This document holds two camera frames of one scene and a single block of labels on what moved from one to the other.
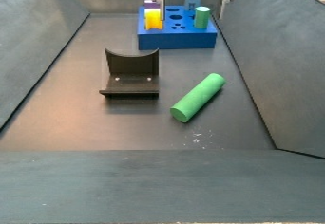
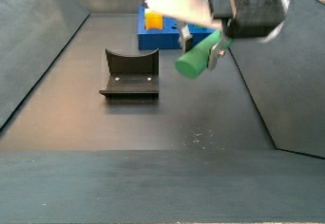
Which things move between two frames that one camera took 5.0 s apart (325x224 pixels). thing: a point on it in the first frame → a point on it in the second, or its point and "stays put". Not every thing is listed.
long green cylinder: x=201 y=92 → x=192 y=64
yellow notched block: x=153 y=18 stays put
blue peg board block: x=180 y=33 stays put
